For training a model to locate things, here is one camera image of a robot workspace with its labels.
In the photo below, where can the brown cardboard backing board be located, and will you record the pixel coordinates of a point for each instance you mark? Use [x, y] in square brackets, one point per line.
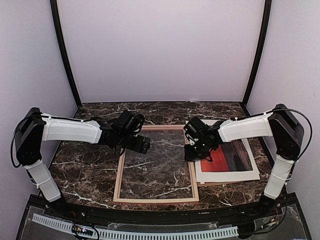
[210, 184]

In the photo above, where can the black corner post right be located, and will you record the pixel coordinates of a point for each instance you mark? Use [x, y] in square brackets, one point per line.
[258, 53]

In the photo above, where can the white photo mat board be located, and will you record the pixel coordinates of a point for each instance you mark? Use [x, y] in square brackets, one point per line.
[205, 177]

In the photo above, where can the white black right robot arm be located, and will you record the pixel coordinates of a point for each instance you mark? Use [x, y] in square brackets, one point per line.
[279, 123]

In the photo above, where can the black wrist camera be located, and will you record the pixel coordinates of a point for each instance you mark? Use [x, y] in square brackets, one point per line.
[195, 129]
[129, 123]

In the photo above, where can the red sunset photo print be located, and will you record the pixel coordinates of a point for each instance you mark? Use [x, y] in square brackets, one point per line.
[229, 157]

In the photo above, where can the black corner post left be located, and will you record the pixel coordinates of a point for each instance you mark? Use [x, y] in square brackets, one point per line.
[63, 52]

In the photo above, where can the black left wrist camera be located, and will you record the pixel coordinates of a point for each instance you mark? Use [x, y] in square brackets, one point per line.
[129, 123]

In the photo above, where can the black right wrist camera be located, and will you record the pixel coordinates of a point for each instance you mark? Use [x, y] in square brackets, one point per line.
[195, 129]

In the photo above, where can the light wooden picture frame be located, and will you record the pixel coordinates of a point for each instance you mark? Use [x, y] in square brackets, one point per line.
[117, 188]

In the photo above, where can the black table edge rail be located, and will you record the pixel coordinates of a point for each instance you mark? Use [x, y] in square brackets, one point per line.
[285, 221]

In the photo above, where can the grey slotted cable duct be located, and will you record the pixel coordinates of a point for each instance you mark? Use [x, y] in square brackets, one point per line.
[119, 231]

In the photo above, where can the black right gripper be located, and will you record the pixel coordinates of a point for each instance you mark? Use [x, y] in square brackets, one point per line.
[189, 156]

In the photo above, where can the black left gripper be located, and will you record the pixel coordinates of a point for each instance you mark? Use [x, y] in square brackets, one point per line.
[137, 147]

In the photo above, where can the black corner post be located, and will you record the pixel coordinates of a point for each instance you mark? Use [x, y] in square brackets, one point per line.
[63, 52]
[258, 53]

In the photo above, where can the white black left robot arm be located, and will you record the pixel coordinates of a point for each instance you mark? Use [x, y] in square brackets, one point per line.
[38, 128]

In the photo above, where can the clear acrylic sheet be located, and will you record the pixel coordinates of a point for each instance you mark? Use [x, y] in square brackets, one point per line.
[162, 173]

